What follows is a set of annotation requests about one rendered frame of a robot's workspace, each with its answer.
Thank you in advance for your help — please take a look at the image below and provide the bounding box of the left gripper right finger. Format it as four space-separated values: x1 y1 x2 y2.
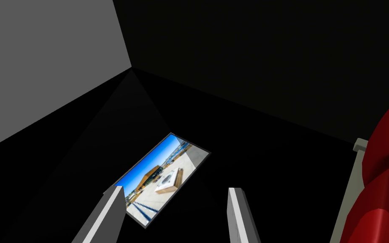
227 187 262 243

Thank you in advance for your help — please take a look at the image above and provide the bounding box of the window with outdoor view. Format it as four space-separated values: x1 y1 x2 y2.
113 132 211 230

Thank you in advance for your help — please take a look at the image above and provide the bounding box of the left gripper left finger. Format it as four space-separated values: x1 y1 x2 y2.
71 185 127 243

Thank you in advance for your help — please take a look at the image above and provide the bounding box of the red rounded handle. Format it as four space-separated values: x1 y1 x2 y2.
339 97 389 243

